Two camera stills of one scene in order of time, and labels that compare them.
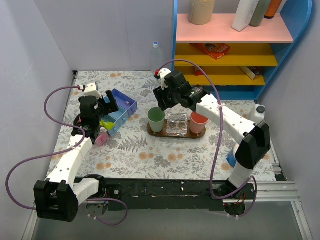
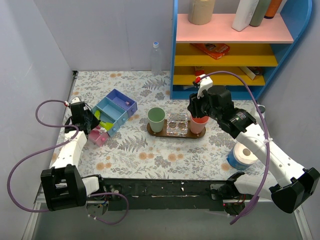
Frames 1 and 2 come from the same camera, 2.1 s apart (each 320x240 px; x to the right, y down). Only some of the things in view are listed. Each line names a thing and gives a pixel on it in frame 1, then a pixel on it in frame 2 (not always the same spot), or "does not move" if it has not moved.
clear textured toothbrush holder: x=177 y=124 does not move
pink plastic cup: x=197 y=122 does not move
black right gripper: x=162 y=97 to x=195 y=106
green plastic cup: x=156 y=117 does not move
